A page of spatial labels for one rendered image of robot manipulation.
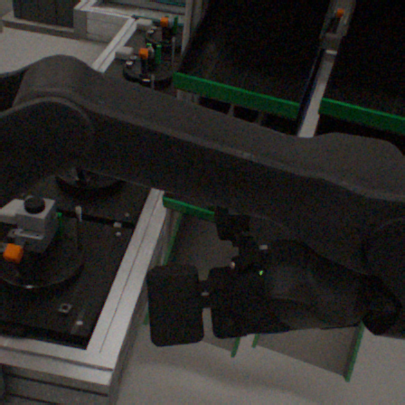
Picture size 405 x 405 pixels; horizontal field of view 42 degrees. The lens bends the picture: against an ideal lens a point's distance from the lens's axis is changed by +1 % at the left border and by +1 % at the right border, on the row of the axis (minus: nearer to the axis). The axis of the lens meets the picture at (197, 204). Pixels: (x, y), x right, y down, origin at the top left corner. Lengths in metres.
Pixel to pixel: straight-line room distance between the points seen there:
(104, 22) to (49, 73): 1.68
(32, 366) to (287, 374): 0.40
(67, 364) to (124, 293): 0.15
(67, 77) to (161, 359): 0.69
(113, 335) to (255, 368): 0.25
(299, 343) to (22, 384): 0.39
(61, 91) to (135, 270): 0.66
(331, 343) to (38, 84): 0.61
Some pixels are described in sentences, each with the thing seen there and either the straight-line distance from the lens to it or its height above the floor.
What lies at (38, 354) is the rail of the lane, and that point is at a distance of 0.79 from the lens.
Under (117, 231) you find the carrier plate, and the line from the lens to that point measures 0.93.
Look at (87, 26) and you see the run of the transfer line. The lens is 1.96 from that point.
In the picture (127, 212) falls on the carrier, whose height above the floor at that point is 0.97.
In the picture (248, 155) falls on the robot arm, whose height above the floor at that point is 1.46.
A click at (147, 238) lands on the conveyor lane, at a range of 0.93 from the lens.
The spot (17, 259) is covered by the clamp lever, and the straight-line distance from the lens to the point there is 0.76.
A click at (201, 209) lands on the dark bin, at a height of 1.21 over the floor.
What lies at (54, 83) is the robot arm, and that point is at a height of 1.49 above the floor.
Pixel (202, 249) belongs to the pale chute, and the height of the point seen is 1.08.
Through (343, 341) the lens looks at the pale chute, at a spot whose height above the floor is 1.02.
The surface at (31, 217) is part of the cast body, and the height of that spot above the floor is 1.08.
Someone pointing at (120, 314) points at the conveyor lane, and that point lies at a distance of 0.82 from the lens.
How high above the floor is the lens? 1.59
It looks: 38 degrees down
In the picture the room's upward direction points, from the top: 8 degrees clockwise
